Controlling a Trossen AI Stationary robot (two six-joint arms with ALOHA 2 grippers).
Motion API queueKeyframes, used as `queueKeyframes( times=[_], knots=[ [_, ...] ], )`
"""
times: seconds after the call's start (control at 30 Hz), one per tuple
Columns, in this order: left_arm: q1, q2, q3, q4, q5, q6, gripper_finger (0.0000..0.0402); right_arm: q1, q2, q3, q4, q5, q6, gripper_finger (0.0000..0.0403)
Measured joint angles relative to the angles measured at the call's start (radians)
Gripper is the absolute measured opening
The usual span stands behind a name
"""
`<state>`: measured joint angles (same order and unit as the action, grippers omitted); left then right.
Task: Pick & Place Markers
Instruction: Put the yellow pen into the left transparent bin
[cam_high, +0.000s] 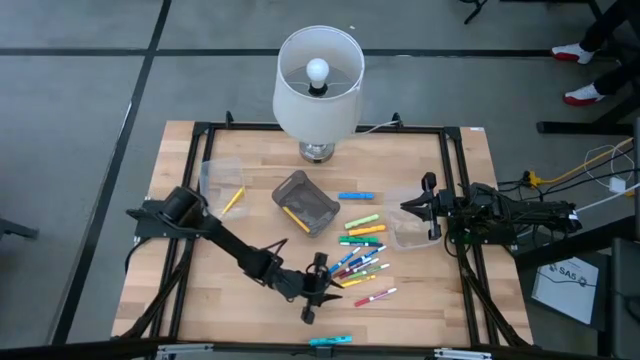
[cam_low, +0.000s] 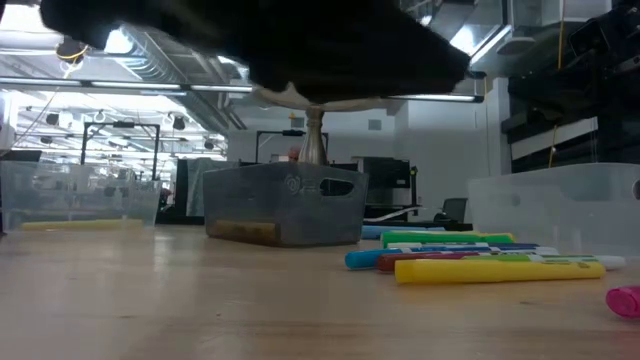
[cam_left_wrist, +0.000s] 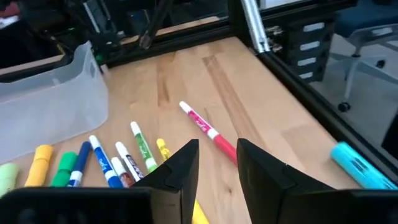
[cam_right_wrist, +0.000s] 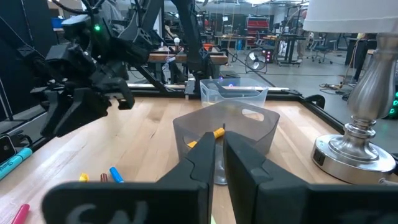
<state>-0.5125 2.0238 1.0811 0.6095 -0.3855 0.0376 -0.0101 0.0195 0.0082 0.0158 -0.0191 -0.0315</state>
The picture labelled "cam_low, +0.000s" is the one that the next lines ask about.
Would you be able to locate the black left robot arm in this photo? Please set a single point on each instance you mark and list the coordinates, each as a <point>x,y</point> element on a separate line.
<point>150,25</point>

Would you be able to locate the silver ventilation duct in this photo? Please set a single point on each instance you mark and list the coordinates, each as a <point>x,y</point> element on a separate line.
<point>150,60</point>

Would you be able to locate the grey cloth cover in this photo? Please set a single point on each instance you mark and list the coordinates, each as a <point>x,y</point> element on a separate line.
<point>195,190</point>

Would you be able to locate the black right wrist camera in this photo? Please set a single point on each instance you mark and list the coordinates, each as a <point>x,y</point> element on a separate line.
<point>600,30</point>

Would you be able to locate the black equipment cabinet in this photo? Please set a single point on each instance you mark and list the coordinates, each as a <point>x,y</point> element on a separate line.
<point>385,180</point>

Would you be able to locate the silver table lamp white shade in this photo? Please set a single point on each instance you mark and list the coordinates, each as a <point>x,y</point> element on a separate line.
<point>313,140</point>

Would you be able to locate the clear plastic bin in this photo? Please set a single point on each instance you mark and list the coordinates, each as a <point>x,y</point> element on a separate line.
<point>550,210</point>
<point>75,195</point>

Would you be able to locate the ceiling light bar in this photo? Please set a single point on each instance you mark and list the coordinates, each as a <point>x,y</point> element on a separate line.
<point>135,85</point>
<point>430,98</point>

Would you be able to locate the green highlighter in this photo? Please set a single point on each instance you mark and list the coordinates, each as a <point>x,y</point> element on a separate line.
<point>440,239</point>

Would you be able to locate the yellow highlighter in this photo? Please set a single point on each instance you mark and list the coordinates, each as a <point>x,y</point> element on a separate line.
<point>80,225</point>
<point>242,233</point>
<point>507,234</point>
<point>500,272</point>

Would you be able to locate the black ceiling dome device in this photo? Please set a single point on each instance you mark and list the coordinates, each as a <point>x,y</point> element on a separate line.
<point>71,50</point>

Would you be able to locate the dark red Expo marker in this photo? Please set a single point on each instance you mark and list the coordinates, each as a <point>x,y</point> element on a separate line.
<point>415,261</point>

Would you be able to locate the person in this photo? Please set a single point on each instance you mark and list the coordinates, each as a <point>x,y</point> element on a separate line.
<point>295,153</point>

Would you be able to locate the grey office chair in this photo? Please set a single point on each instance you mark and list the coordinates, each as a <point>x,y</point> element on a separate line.
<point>454,209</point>

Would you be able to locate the light blue Expo marker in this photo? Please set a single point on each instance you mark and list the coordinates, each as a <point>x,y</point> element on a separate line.
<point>360,259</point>

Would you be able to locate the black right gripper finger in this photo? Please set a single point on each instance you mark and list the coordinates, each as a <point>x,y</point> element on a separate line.
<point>550,85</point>
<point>560,110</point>

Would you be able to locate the black aluminium table frame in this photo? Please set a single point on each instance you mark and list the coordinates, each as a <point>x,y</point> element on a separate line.
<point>180,220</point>

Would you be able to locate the smoky grey plastic bin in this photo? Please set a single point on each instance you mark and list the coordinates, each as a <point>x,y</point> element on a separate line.
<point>280,210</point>

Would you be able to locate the black metal frame stand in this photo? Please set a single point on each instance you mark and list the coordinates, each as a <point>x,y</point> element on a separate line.
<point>292,133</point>
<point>120,124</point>

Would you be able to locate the pink Expo marker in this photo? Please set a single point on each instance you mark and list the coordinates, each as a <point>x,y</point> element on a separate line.
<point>626,302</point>

